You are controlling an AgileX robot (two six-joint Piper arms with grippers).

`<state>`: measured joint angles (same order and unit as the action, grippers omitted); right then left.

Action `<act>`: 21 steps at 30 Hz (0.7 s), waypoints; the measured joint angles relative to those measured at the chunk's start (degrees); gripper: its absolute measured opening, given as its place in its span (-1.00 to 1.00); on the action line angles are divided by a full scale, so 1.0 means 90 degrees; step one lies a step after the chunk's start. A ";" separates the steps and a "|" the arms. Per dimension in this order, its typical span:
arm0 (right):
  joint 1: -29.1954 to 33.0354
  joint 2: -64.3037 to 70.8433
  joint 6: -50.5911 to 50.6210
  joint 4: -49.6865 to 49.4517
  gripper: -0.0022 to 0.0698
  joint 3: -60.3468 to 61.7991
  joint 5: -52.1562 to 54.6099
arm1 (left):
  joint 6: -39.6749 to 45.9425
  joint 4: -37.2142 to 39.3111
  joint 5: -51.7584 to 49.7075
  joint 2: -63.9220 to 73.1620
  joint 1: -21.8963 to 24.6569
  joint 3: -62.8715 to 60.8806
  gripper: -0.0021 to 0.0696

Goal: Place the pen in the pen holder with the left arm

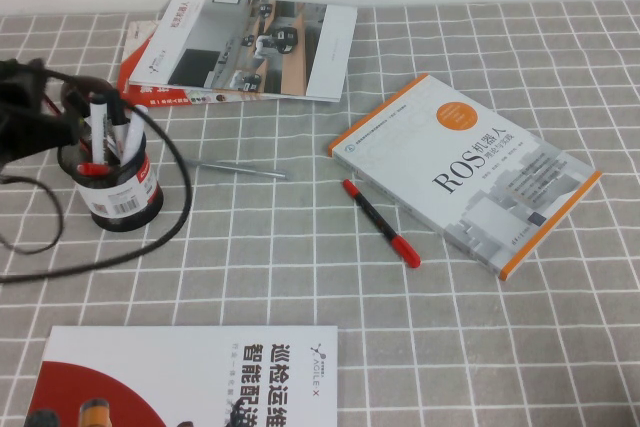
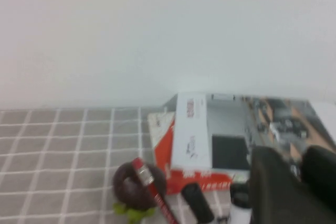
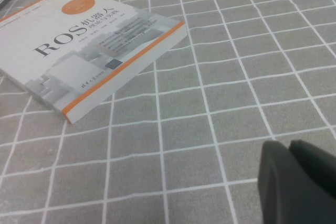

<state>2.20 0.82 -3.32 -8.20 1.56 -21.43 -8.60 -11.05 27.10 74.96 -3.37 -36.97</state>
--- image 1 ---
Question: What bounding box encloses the grey gel pen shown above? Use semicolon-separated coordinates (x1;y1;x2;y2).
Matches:
182;157;290;182

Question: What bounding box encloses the white red AgileX brochure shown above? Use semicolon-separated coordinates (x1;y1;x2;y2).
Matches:
27;325;339;427

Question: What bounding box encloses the black mesh pen holder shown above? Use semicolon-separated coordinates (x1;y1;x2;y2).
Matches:
56;116;165;234

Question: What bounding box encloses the white marker with black cap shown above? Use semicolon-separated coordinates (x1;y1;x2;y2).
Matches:
89;91;109;167

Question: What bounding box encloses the white orange ROS book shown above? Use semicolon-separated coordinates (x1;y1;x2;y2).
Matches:
327;73;603;282

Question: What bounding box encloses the red and white book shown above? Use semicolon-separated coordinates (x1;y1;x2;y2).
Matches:
114;20;274;111

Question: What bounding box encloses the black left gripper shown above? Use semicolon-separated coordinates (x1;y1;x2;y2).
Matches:
0;89;87;171

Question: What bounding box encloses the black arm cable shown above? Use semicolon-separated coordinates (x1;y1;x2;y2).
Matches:
0;174;66;255

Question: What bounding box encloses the red marker pen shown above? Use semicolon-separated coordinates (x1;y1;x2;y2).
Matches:
342;178;422;269

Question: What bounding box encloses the black camera cable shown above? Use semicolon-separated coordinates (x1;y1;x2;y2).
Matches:
0;68;194;284

